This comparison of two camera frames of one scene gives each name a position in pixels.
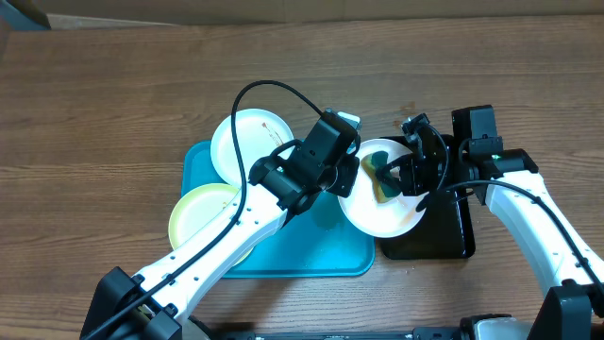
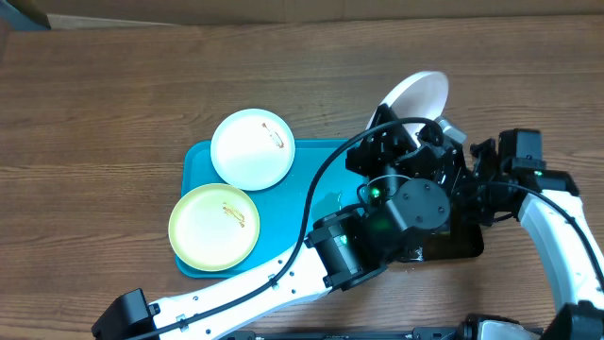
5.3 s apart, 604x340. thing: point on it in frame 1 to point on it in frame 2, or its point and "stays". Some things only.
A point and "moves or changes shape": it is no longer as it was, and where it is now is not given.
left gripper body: (340, 179) to (367, 163)
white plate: (260, 134) stays
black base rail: (416, 333) stays
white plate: (371, 206) moves or changes shape
